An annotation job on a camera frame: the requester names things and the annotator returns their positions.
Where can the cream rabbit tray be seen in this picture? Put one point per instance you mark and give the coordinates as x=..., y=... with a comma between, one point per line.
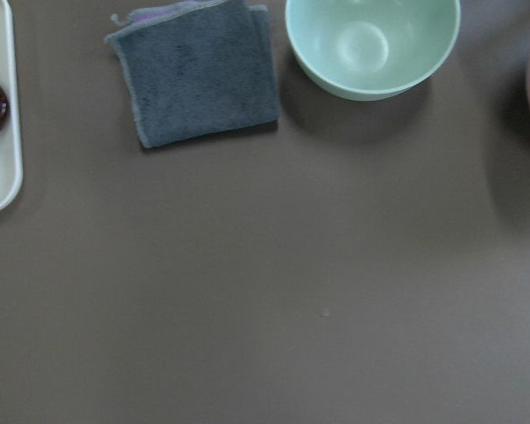
x=11, y=167

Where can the grey folded cloth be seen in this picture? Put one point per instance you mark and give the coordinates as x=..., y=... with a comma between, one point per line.
x=195, y=68

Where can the mint green bowl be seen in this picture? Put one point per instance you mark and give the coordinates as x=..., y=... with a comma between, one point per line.
x=371, y=50

